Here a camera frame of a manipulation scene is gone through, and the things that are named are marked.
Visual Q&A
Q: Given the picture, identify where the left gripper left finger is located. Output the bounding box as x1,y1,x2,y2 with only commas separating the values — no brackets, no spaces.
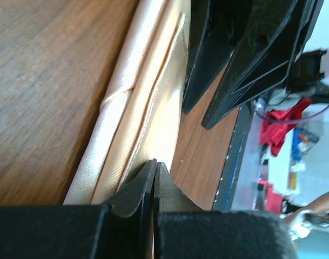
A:
0,159,157,258

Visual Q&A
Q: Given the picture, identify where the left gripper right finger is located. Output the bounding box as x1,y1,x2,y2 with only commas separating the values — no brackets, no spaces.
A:
154,162,298,258

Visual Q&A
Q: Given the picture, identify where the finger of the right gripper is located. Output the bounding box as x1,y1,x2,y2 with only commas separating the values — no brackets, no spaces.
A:
182,0,251,114
202,1,323,130

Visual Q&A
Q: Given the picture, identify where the peach satin napkin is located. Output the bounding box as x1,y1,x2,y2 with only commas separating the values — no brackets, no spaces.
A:
63,1,191,205

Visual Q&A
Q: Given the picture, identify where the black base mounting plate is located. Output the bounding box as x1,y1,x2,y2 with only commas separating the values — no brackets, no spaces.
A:
212,105,252,211

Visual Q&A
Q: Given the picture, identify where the red cloth in background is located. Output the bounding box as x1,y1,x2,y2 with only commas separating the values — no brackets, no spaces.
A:
260,98,312,157

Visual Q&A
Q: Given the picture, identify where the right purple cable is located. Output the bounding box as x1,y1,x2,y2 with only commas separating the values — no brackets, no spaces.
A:
254,97,329,125

